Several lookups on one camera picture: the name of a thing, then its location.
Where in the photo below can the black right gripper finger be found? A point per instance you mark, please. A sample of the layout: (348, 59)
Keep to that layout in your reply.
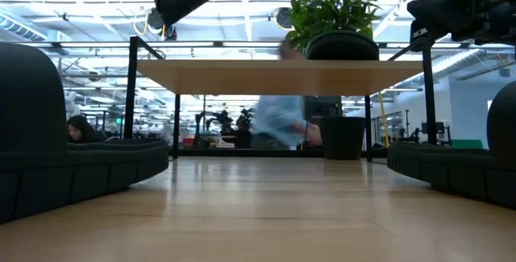
(419, 32)
(443, 10)

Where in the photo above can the green potted plant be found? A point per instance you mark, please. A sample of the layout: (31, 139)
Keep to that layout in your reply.
(334, 8)

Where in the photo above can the person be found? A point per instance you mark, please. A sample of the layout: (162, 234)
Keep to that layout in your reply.
(278, 121)
(82, 131)

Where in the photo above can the wooden shelf with black frame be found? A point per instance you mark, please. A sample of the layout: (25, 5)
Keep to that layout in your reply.
(278, 76)

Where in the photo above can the black metal rig frame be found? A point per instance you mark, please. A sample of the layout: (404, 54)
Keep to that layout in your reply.
(242, 153)

